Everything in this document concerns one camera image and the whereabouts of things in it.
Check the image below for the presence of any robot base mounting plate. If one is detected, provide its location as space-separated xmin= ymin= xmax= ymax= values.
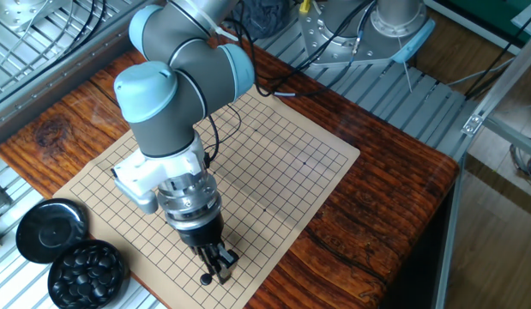
xmin=298 ymin=3 xmax=437 ymax=68

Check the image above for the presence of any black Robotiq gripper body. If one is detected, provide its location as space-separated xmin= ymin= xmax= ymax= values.
xmin=177 ymin=213 xmax=226 ymax=248

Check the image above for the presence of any black bowl lid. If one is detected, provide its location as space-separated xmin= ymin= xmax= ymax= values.
xmin=15 ymin=197 xmax=90 ymax=264

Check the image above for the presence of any perforated aluminium plate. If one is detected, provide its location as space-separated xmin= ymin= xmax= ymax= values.
xmin=0 ymin=0 xmax=75 ymax=33

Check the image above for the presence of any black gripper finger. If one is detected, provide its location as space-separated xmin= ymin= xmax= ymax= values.
xmin=195 ymin=245 xmax=223 ymax=284
xmin=215 ymin=242 xmax=240 ymax=282

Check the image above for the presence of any thin white cord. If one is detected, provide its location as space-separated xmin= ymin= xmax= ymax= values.
xmin=396 ymin=36 xmax=414 ymax=94

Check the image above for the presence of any thick black cable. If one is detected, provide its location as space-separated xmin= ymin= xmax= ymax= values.
xmin=228 ymin=0 xmax=377 ymax=96

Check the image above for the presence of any white cable strap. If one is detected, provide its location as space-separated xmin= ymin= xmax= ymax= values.
xmin=185 ymin=0 xmax=240 ymax=43

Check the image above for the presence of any black cable grey sleeve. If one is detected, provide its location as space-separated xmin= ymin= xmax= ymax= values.
xmin=228 ymin=0 xmax=377 ymax=99

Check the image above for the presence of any black bowl of stones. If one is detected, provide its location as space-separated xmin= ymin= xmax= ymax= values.
xmin=47 ymin=239 xmax=130 ymax=309

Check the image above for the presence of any grey cable coil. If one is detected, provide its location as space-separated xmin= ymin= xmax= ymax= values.
xmin=508 ymin=137 xmax=531 ymax=193

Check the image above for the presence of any dark blue towel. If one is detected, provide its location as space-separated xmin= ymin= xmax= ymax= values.
xmin=232 ymin=0 xmax=292 ymax=39

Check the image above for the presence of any aluminium frame rail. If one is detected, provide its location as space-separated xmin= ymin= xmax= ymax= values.
xmin=0 ymin=23 xmax=133 ymax=151

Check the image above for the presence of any black cable angled plug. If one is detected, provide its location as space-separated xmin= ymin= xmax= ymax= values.
xmin=202 ymin=103 xmax=243 ymax=169

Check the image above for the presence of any aluminium frame beam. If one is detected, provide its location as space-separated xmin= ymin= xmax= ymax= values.
xmin=482 ymin=116 xmax=531 ymax=159
xmin=461 ymin=39 xmax=531 ymax=138
xmin=433 ymin=152 xmax=467 ymax=309

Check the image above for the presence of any beige Go board mat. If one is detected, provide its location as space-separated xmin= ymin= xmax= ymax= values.
xmin=57 ymin=88 xmax=361 ymax=309

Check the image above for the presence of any looped black cable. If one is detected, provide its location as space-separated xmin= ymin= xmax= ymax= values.
xmin=0 ymin=0 xmax=110 ymax=100

